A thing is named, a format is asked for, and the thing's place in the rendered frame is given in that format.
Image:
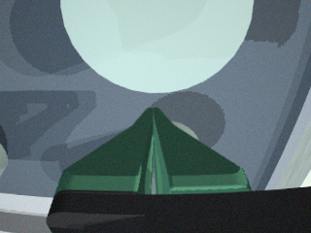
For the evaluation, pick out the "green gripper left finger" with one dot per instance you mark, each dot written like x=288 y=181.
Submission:
x=118 y=165

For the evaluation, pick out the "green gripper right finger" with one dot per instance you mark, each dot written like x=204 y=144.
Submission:
x=188 y=166

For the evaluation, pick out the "white shallow tray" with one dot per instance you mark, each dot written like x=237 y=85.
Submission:
x=299 y=167

